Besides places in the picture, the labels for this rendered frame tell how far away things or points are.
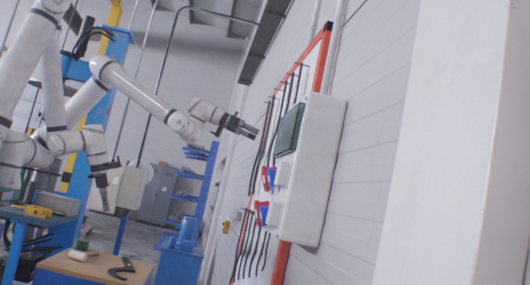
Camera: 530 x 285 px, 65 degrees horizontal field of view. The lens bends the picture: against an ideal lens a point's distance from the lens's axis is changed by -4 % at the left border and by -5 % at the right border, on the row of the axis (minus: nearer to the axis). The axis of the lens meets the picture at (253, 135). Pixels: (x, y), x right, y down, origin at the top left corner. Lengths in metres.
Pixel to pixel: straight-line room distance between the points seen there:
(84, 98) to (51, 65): 0.48
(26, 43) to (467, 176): 1.57
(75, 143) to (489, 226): 1.56
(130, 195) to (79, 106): 2.03
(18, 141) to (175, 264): 4.05
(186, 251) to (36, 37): 4.72
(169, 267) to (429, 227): 5.53
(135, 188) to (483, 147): 3.89
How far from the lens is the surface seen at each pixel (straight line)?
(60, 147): 1.85
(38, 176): 5.78
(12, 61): 1.82
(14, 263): 3.50
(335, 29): 1.93
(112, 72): 2.23
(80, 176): 4.26
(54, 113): 1.99
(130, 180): 4.34
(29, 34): 1.84
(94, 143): 1.88
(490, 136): 0.64
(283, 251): 1.92
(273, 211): 1.50
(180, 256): 6.10
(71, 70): 4.48
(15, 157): 2.41
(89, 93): 2.42
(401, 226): 0.81
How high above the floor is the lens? 1.53
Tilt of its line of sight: 8 degrees up
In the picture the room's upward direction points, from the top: 13 degrees clockwise
